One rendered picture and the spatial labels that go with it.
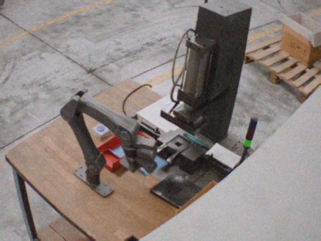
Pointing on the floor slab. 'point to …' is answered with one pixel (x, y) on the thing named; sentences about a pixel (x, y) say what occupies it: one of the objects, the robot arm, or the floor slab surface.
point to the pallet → (292, 68)
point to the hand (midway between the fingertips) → (137, 168)
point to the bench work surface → (153, 204)
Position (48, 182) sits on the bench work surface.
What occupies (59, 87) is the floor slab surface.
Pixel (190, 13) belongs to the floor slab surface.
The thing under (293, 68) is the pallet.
